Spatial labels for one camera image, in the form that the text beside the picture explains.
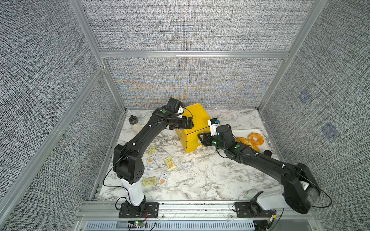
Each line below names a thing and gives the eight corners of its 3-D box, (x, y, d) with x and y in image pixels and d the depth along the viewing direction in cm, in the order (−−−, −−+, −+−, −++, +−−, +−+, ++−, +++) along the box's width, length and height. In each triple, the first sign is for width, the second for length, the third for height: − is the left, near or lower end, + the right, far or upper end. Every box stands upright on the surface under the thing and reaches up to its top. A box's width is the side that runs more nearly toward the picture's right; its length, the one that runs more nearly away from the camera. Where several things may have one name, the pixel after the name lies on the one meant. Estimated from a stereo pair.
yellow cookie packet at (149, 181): (143, 187, 83) (142, 185, 81) (143, 178, 86) (142, 177, 84) (156, 185, 83) (155, 184, 82) (156, 177, 87) (155, 175, 85)
